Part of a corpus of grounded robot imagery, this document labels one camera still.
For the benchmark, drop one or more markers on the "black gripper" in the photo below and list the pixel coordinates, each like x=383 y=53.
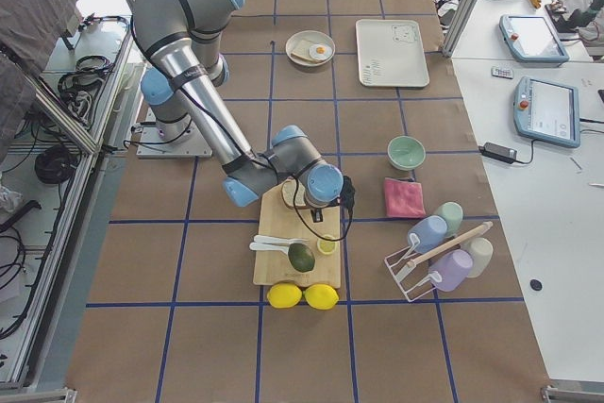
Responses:
x=317 y=215

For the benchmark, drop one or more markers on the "bread slice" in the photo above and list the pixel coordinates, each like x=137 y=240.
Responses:
x=293 y=194
x=301 y=50

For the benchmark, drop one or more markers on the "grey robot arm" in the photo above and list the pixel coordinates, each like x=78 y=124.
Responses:
x=181 y=39

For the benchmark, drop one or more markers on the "bread slice on plate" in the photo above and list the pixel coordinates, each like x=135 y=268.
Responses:
x=301 y=50

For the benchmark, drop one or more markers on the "cream round plate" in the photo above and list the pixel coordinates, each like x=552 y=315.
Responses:
x=313 y=36

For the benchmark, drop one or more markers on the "half lemon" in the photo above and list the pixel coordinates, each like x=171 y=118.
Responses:
x=326 y=246

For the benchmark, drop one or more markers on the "wooden cutting board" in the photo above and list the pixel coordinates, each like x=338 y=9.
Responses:
x=277 y=220

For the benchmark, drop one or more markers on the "avocado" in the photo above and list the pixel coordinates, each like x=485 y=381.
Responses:
x=300 y=257

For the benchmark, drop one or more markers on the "white plastic fork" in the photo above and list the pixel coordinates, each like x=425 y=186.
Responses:
x=277 y=240

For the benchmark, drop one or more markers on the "white plastic knife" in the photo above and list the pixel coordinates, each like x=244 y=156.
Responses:
x=269 y=247

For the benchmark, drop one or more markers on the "right yellow lemon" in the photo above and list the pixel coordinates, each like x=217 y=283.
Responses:
x=321 y=296

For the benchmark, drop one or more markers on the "yellow lemon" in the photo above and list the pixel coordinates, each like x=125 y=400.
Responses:
x=321 y=296
x=284 y=295

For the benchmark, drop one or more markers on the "left yellow lemon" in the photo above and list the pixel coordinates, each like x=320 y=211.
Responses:
x=284 y=295

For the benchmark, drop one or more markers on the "pink cloth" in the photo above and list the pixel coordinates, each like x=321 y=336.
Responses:
x=403 y=199

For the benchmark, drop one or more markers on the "green bowl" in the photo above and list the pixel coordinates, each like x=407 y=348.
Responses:
x=405 y=153

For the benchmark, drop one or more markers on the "blue cup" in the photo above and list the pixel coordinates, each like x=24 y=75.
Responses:
x=427 y=234

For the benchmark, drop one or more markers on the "pale green cup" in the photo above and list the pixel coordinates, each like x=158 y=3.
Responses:
x=452 y=213

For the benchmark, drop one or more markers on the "purple cup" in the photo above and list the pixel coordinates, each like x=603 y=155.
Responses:
x=448 y=272

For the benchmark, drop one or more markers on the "fried egg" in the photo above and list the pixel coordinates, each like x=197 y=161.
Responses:
x=320 y=52

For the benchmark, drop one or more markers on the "white cup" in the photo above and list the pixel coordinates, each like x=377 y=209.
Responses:
x=481 y=251

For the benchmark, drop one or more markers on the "cream bear serving tray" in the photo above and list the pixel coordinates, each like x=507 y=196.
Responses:
x=391 y=54

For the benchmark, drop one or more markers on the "black power adapter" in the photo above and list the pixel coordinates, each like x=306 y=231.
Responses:
x=498 y=152

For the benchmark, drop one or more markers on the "lower teach pendant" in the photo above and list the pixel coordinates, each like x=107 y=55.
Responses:
x=547 y=111

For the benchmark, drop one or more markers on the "teach pendant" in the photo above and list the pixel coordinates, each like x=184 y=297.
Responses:
x=547 y=111
x=532 y=39

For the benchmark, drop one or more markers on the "upper teach pendant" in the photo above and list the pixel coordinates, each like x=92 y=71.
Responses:
x=532 y=39

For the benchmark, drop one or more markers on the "white wire cup rack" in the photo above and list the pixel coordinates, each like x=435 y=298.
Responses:
x=410 y=270

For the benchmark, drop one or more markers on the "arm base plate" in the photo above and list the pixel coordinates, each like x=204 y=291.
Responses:
x=179 y=140

